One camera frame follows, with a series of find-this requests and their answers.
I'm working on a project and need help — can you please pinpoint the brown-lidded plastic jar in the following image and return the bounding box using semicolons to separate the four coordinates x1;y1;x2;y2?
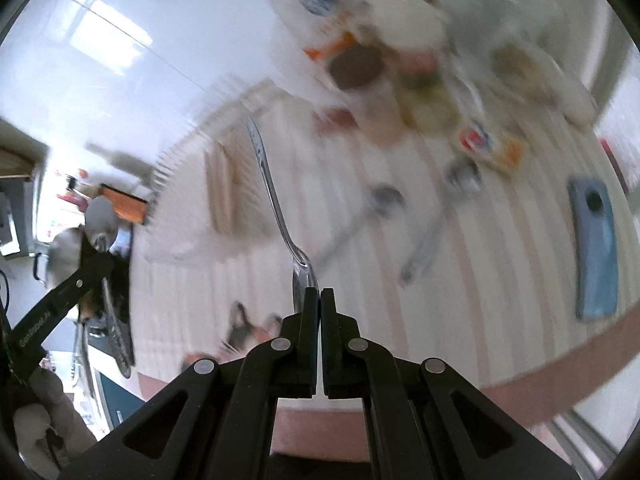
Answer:
327;43;402;149

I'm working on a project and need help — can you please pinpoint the person's left hand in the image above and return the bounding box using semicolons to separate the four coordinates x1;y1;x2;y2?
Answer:
13;369;97;477

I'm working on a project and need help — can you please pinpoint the colourful cartoon sticker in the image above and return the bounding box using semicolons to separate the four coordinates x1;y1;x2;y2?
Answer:
49;169;97;213

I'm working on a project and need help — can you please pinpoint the range hood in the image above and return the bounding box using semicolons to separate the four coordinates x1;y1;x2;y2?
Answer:
0;117;51;262

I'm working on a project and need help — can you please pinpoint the group of wooden chopsticks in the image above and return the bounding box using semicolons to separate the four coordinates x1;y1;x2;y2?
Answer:
204;137;243;235

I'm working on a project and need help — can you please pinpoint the steel wok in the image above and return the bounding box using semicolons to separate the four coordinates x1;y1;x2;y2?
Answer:
47;225;90;288

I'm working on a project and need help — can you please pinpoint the striped cat-print tablecloth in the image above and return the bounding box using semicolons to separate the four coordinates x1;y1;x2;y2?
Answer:
134;79;640;458

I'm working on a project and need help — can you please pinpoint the metal spoon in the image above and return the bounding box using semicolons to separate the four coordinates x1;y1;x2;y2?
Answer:
399;160;483;286
317;184;407;267
83;195;135;381
246;116;319;313

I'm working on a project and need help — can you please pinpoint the clear plastic bag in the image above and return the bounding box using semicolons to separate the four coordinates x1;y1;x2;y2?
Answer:
449;34;599;130

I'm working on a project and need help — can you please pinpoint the small orange and white packet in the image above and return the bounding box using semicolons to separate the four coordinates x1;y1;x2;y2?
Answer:
456;119;529;177

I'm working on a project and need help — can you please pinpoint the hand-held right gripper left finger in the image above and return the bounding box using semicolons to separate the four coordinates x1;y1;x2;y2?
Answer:
60;287;321;480

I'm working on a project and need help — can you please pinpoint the clear plastic container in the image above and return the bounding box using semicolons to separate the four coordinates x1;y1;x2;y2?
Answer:
144;77;283;263

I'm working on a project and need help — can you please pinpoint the white and orange salt bag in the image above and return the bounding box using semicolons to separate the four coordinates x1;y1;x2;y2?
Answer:
269;0;362;112

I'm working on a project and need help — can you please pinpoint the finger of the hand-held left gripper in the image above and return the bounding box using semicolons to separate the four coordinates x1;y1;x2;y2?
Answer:
54;249;117;312

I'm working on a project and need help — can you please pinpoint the blue smartphone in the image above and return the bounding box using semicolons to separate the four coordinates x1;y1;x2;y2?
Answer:
567;175;621;322

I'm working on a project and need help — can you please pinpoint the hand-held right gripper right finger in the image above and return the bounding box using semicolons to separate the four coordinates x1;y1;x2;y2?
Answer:
320;287;582;480

